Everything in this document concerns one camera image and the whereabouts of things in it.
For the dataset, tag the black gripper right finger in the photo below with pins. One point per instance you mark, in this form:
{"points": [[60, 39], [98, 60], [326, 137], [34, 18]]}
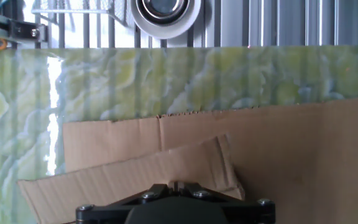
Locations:
{"points": [[250, 213]]}

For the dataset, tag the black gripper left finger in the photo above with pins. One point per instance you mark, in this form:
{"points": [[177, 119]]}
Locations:
{"points": [[104, 213]]}

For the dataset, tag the brown cardboard box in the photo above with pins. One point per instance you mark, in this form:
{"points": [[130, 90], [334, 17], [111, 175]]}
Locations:
{"points": [[120, 180]]}

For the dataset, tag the flat brown cardboard sheet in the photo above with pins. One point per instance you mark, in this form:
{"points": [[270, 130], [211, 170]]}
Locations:
{"points": [[291, 155]]}

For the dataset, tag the green marble pattern mat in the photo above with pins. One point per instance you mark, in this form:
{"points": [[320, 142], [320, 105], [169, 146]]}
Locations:
{"points": [[135, 77]]}

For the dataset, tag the white rimmed metal dish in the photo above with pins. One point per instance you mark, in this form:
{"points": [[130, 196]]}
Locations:
{"points": [[166, 32]]}

